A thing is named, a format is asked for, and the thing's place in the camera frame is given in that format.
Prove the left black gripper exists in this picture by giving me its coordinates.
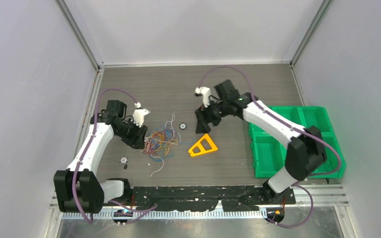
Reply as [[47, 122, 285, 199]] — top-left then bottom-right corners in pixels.
[[116, 118, 147, 149]]

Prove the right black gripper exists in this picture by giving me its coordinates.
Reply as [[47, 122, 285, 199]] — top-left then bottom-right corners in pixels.
[[194, 97, 229, 134]]

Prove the colourful wire bundle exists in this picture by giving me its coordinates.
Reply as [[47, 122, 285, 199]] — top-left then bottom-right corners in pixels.
[[141, 112, 193, 178]]

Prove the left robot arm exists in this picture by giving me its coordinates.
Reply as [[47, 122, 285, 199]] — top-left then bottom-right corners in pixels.
[[53, 100, 150, 214]]

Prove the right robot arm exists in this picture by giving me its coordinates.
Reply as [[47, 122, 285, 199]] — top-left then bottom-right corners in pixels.
[[194, 80, 327, 204]]

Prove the poker chip centre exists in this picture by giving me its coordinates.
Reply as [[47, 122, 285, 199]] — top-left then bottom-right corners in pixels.
[[179, 123, 187, 130]]

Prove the green plastic bin organiser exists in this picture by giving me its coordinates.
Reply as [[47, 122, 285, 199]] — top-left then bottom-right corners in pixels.
[[249, 106, 346, 179]]

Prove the yellow triangular plastic frame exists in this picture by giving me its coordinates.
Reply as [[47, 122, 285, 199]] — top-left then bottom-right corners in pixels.
[[188, 133, 218, 157]]

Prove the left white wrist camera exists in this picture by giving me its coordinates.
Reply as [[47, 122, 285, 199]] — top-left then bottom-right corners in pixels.
[[132, 102, 151, 127]]

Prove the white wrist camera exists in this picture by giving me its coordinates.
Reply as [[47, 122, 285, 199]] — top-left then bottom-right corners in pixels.
[[132, 102, 151, 127], [194, 87, 211, 108]]

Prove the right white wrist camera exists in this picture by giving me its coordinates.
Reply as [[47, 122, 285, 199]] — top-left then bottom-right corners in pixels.
[[194, 87, 211, 108]]

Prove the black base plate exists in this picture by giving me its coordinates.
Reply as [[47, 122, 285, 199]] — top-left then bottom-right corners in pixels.
[[119, 185, 296, 212]]

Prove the white slotted cable duct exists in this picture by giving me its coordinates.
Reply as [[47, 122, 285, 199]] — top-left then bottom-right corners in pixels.
[[62, 209, 277, 220]]

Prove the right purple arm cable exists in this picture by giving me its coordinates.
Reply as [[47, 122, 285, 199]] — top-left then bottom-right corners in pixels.
[[198, 65, 342, 229]]

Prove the aluminium frame rail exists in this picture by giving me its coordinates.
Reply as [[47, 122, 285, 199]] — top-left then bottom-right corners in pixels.
[[293, 184, 349, 207]]

